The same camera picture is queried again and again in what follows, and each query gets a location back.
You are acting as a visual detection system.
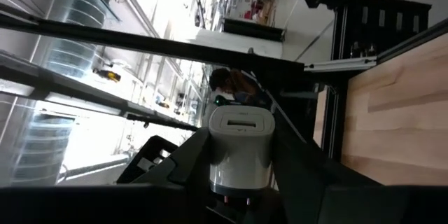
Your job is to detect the silver ceiling duct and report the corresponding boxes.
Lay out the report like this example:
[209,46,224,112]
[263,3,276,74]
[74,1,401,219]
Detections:
[10,0,120,186]

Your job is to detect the person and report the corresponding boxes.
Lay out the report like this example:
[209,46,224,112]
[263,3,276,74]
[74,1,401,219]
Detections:
[209,67,269,109]

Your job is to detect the black slotted panel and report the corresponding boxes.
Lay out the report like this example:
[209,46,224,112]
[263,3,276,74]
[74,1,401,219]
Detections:
[331,0,432,61]

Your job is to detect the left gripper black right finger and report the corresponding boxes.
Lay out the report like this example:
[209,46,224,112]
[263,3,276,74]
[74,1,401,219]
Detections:
[272,125,381,224]

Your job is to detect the black vertical frame post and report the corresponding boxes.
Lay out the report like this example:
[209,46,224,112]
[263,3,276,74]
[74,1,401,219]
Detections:
[0,13,305,76]

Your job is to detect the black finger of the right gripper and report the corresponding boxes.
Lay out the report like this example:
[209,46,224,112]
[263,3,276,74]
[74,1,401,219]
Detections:
[116,134,180,184]

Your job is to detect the silver rail bracket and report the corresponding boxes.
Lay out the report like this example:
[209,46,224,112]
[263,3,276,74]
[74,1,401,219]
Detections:
[303,55,378,74]

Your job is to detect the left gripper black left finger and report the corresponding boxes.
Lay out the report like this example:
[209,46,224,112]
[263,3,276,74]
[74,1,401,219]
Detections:
[130,127,218,224]

